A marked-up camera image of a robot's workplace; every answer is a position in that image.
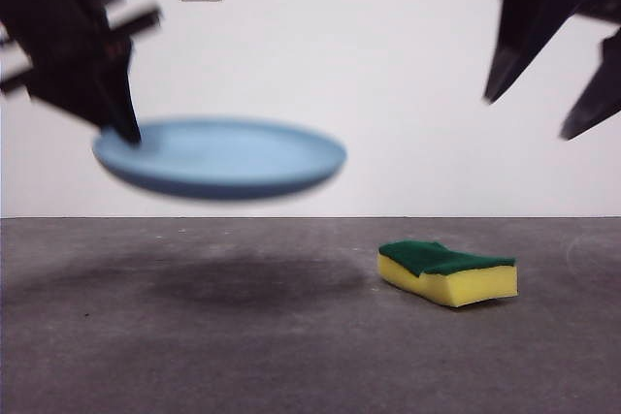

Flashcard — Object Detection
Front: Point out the blue round plate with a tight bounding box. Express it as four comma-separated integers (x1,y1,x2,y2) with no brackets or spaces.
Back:
91,115,348,202

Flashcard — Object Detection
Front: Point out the yellow sponge with green pad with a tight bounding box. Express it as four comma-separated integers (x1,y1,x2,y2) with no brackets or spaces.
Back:
377,239,519,309

